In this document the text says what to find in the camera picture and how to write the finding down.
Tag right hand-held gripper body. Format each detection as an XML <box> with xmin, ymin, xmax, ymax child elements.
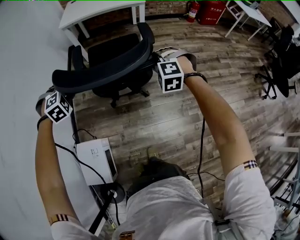
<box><xmin>153</xmin><ymin>48</ymin><xmax>197</xmax><ymax>94</ymax></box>

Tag thin black cable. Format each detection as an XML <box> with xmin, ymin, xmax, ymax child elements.
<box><xmin>72</xmin><ymin>128</ymin><xmax>98</xmax><ymax>149</ymax></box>

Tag person's left forearm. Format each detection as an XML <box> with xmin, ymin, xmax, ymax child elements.
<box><xmin>34</xmin><ymin>117</ymin><xmax>80</xmax><ymax>225</ymax></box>

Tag white computer case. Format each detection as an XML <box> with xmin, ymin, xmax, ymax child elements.
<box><xmin>75</xmin><ymin>137</ymin><xmax>119</xmax><ymax>186</ymax></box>

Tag black office chair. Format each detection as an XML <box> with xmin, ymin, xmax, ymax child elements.
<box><xmin>52</xmin><ymin>22</ymin><xmax>156</xmax><ymax>109</ymax></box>

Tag person's right shoe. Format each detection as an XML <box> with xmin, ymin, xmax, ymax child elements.
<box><xmin>146</xmin><ymin>147</ymin><xmax>159</xmax><ymax>160</ymax></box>

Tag metal rack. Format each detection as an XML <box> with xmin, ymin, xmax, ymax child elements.
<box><xmin>269</xmin><ymin>132</ymin><xmax>300</xmax><ymax>226</ymax></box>

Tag white desk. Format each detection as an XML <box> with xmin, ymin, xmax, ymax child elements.
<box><xmin>58</xmin><ymin>0</ymin><xmax>146</xmax><ymax>62</ymax></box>

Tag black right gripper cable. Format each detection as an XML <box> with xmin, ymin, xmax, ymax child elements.
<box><xmin>187</xmin><ymin>117</ymin><xmax>226</xmax><ymax>199</ymax></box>

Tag red fire equipment cabinet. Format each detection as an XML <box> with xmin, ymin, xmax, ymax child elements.
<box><xmin>197</xmin><ymin>1</ymin><xmax>227</xmax><ymax>26</ymax></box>

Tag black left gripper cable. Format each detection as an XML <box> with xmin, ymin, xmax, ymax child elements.
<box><xmin>54</xmin><ymin>142</ymin><xmax>122</xmax><ymax>226</ymax></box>

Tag black coat rack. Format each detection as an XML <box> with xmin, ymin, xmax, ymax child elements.
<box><xmin>88</xmin><ymin>182</ymin><xmax>127</xmax><ymax>237</ymax></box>

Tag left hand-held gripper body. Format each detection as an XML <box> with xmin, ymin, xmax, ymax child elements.
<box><xmin>35</xmin><ymin>86</ymin><xmax>73</xmax><ymax>124</ymax></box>

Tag person's dark trousers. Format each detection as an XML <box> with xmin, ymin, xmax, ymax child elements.
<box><xmin>126</xmin><ymin>157</ymin><xmax>188</xmax><ymax>200</ymax></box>

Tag person's white shirt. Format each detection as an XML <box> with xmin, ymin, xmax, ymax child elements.
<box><xmin>50</xmin><ymin>167</ymin><xmax>278</xmax><ymax>240</ymax></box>

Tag person's right forearm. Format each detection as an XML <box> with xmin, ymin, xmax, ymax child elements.
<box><xmin>184</xmin><ymin>75</ymin><xmax>259</xmax><ymax>175</ymax></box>

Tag black swivel chair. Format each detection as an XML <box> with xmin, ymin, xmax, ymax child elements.
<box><xmin>254</xmin><ymin>53</ymin><xmax>300</xmax><ymax>101</ymax></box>
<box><xmin>264</xmin><ymin>17</ymin><xmax>295</xmax><ymax>59</ymax></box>

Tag person's right hand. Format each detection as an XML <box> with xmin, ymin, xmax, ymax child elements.
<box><xmin>178</xmin><ymin>57</ymin><xmax>195</xmax><ymax>77</ymax></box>

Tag black bracelet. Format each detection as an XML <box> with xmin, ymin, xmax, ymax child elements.
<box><xmin>183</xmin><ymin>72</ymin><xmax>209</xmax><ymax>83</ymax></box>
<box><xmin>37</xmin><ymin>116</ymin><xmax>51</xmax><ymax>131</ymax></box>

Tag white table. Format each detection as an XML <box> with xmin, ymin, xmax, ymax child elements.
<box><xmin>224</xmin><ymin>0</ymin><xmax>273</xmax><ymax>42</ymax></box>

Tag red fire extinguisher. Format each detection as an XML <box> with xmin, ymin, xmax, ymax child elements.
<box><xmin>183</xmin><ymin>0</ymin><xmax>201</xmax><ymax>23</ymax></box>

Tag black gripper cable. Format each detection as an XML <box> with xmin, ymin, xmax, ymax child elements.
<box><xmin>187</xmin><ymin>117</ymin><xmax>226</xmax><ymax>199</ymax></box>
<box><xmin>54</xmin><ymin>142</ymin><xmax>122</xmax><ymax>226</ymax></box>

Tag grey shoulder strap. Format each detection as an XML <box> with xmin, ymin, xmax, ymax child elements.
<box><xmin>203</xmin><ymin>196</ymin><xmax>242</xmax><ymax>240</ymax></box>

